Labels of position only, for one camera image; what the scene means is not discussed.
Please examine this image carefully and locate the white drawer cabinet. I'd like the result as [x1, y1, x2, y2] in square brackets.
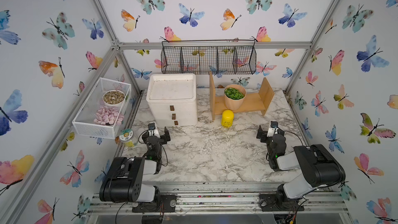
[146, 74, 198, 127]

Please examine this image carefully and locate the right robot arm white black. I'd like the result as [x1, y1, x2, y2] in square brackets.
[256, 121, 346, 211]

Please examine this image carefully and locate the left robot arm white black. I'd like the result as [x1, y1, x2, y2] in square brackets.
[99, 123, 171, 203]

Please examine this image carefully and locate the clear jar sunflower lid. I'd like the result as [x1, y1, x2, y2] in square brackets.
[119, 129, 137, 147]

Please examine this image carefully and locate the wooden shelf stand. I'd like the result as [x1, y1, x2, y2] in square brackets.
[209, 73, 275, 121]

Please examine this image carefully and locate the yellow plastic jar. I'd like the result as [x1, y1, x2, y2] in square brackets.
[221, 110, 234, 128]

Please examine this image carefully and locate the pink petal pile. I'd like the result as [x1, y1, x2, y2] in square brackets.
[93, 106, 124, 125]

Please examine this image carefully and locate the pink pot with green plant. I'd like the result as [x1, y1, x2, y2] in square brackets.
[224, 84, 246, 111]

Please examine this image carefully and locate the white bowl of nuts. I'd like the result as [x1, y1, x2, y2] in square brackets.
[103, 90, 126, 107]

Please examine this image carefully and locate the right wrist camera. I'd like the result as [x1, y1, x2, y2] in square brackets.
[269, 121, 278, 129]

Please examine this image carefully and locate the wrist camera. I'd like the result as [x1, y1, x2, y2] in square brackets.
[148, 122, 157, 131]
[269, 121, 278, 129]

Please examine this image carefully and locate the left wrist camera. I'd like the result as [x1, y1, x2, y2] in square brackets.
[148, 122, 157, 131]

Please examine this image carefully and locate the white mesh wall basket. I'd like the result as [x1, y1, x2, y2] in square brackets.
[73, 78, 131, 139]

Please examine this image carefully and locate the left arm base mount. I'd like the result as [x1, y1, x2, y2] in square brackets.
[132, 194, 177, 214]

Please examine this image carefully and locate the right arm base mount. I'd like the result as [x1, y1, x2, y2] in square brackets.
[259, 194, 304, 212]

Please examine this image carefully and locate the black wire wall basket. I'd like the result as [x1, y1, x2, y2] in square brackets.
[160, 39, 257, 78]

